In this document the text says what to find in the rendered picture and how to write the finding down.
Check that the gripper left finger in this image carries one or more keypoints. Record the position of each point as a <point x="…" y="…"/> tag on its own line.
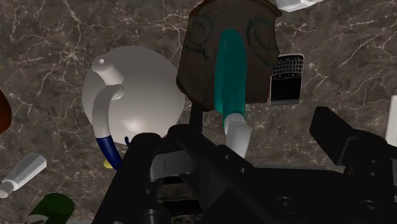
<point x="186" y="186"/>

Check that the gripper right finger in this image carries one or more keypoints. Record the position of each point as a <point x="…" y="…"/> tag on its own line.
<point x="366" y="161"/>

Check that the white upright object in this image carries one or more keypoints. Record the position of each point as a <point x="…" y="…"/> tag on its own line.
<point x="392" y="121"/>

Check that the small yellow object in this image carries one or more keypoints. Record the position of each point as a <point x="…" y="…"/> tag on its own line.
<point x="107" y="164"/>

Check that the black keypad phone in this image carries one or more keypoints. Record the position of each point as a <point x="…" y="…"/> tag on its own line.
<point x="286" y="88"/>

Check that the brown wooden cutting board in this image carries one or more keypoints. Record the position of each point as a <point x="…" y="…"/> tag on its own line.
<point x="198" y="77"/>

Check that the dark green bottle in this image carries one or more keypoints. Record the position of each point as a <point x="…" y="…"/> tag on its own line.
<point x="54" y="206"/>

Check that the white box-shaped object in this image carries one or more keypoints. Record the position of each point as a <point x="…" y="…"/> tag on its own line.
<point x="294" y="3"/>

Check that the dark red round object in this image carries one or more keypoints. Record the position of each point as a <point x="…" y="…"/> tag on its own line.
<point x="4" y="113"/>

